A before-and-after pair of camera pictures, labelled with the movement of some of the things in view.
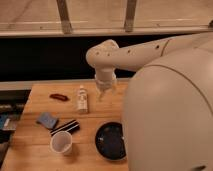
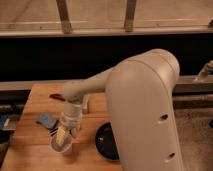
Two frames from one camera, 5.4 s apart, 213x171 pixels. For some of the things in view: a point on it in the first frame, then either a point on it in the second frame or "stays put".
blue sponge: x=47 y=119 stays put
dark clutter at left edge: x=11 y=106 stays put
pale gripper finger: x=101 y=94 -> x=62 y=134
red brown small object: x=59 y=96 stays put
